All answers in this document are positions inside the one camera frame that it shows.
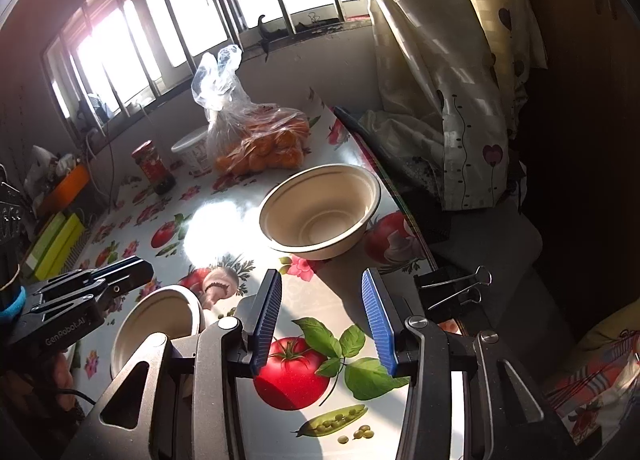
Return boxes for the person's left forearm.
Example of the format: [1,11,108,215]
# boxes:
[0,365,96,460]

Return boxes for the black binder clip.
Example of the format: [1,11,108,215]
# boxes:
[414,265,493,313]

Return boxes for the plastic bag of oranges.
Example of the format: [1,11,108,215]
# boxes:
[191,45,311,176]

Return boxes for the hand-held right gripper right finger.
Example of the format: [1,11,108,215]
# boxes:
[361,267,576,460]

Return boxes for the beige paper bowl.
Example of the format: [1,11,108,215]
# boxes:
[259,163,383,261]
[110,285,206,381]

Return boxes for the white plastic bag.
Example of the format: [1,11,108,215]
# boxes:
[22,144,76,181]

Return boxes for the cream heart print curtain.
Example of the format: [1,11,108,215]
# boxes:
[345,0,548,213]

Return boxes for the white plastic tub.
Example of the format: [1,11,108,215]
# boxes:
[171,125,216,176]

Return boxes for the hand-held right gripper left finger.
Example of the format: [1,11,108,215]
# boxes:
[80,269,283,460]

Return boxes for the printed blanket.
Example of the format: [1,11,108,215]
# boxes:
[542,335,640,446]

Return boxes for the barred window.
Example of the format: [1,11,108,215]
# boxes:
[42,0,371,126]

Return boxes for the black hook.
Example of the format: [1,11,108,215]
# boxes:
[255,14,283,64]

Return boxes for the white crumpled cloth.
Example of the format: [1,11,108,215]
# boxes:
[360,109,446,168]

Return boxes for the orange box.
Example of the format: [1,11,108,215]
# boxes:
[37,163,93,216]

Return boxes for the white cable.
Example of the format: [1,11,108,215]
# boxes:
[82,123,118,213]

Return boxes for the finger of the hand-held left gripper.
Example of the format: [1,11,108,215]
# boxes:
[32,255,155,293]
[27,279,126,316]

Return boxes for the yellow-green box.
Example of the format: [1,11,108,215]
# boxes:
[22,213,86,281]

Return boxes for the grey cloth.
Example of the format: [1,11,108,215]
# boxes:
[432,195,548,341]

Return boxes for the red label sauce jar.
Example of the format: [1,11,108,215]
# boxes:
[131,140,177,196]

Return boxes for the floral fruit print tablecloth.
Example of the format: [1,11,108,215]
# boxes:
[65,88,441,460]

